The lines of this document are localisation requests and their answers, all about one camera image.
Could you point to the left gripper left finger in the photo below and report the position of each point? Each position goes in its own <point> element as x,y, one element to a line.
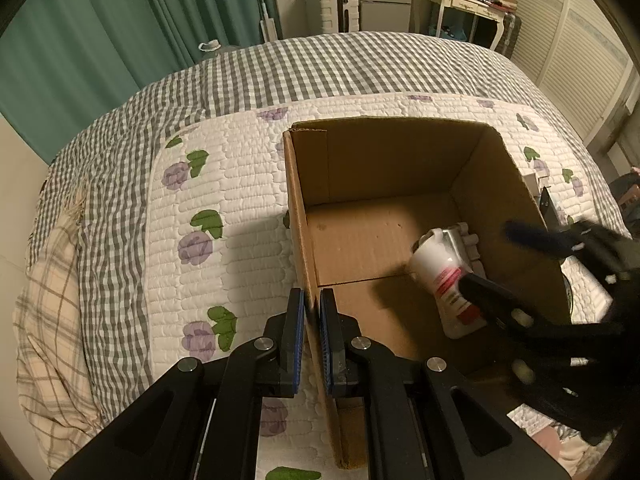
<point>201,420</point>

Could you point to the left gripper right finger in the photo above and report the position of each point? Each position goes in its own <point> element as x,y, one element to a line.
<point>424,420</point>

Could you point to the white red-capped bottle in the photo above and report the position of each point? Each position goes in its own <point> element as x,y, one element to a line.
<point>438,270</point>

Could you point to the brown cardboard box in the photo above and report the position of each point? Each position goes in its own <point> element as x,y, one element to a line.
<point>362,191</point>

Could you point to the black remote control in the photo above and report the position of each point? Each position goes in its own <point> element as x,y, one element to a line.
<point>547,210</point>

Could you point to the white power adapter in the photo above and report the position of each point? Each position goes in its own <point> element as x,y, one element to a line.
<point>459,241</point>

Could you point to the beige plaid blanket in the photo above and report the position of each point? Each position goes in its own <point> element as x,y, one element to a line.
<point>53,382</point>

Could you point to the white floral quilted mat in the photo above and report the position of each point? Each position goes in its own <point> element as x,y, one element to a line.
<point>219,257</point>

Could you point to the white louvered wardrobe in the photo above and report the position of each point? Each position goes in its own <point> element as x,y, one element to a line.
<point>572,53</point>

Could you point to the dark suitcase by wardrobe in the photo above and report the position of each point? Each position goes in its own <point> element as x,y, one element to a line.
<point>511,29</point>

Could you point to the clear water jug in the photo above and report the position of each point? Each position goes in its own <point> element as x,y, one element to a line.
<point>214,47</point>

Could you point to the white dressing table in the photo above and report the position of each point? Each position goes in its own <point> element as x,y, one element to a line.
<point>475,8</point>

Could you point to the white floor mop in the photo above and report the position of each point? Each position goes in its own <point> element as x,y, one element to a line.
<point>269,20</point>

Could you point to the green curtain left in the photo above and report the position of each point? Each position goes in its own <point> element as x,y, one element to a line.
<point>65,63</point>

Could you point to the white suitcase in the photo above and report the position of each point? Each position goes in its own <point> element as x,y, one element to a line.
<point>332,16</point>

